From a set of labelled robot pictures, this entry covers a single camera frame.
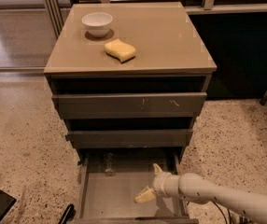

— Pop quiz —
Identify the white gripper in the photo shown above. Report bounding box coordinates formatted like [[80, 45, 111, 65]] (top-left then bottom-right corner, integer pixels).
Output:
[[134, 163, 180, 203]]

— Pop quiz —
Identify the clear plastic water bottle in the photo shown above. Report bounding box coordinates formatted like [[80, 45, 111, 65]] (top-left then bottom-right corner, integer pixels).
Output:
[[105, 152, 115, 176]]

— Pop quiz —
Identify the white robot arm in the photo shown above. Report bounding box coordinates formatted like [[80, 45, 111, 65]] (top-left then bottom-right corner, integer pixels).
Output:
[[134, 163, 267, 224]]

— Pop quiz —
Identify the grey middle drawer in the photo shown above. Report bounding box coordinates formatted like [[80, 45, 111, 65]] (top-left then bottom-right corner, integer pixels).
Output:
[[67, 129, 193, 149]]

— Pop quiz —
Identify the grey drawer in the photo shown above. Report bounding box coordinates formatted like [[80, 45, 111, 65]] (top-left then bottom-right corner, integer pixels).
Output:
[[52, 92, 206, 119], [67, 129, 193, 149]]

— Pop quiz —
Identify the open bottom drawer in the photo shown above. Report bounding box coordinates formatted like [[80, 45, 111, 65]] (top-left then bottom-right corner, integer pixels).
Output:
[[74, 148, 199, 224]]

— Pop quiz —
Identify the grey top drawer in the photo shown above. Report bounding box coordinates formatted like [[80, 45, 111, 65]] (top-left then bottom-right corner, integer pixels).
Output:
[[52, 92, 206, 119]]

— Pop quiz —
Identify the grey drawer cabinet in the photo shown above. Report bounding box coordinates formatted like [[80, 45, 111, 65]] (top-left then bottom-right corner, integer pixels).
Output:
[[44, 2, 216, 224]]

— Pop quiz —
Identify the grey power strip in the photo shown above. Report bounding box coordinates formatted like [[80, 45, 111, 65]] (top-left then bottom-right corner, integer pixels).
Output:
[[232, 214, 252, 224]]

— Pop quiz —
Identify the yellow sponge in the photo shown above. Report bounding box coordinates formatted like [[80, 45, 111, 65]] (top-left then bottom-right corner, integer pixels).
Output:
[[105, 39, 136, 63]]

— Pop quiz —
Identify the white ceramic bowl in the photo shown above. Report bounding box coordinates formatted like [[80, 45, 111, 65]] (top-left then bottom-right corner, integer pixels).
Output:
[[81, 12, 113, 37]]

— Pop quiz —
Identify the black power cable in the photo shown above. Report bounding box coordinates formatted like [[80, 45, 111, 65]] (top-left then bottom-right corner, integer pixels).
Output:
[[212, 202, 234, 224]]

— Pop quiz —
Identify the black strap at bottom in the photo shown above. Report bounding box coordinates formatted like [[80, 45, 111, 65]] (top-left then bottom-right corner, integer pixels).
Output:
[[58, 203, 76, 224]]

